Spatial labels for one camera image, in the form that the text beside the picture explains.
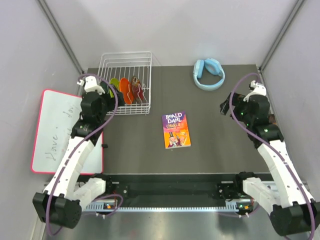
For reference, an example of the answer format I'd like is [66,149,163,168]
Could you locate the lime green plate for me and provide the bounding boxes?
[109,77,119,98]

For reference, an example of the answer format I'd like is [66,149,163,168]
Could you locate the orange plate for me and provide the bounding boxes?
[119,77,133,105]

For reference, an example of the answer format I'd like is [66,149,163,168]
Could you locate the red floral plate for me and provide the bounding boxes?
[130,75,145,104]

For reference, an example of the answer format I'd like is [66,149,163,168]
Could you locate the white wire dish rack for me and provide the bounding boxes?
[98,51,153,115]

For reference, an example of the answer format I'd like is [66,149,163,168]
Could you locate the dark teal plate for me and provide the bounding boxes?
[100,81,109,95]

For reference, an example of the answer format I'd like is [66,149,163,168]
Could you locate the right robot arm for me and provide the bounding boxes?
[220,92,320,240]

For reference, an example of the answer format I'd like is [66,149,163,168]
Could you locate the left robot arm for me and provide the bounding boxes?
[32,85,125,229]

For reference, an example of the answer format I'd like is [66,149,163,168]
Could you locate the dark cover paperback book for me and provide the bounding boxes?
[268,114,277,125]

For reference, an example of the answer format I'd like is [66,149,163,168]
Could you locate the pink framed whiteboard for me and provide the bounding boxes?
[30,89,104,175]

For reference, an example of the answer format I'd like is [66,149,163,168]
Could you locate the light blue headphones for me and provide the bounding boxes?
[192,58,226,91]

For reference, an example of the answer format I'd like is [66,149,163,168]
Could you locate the Roald Dahl paperback book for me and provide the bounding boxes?
[161,111,191,149]

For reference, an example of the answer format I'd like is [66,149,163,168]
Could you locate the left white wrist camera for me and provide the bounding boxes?
[77,76,106,95]

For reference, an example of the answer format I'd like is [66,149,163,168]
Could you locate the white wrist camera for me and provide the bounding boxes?
[77,76,106,95]
[243,80,267,102]

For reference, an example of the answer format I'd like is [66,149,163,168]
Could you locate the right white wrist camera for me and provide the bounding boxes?
[243,80,267,102]

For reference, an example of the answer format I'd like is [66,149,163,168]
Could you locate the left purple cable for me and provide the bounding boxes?
[44,73,119,237]

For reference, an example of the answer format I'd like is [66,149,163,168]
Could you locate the purple cable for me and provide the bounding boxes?
[44,73,119,237]
[229,72,316,237]

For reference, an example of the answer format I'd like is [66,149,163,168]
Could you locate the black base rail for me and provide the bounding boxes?
[84,173,276,201]

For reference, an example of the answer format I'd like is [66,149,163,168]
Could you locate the grey slotted cable duct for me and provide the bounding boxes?
[84,199,255,213]

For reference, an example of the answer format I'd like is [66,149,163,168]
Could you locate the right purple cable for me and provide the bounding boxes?
[229,72,316,237]

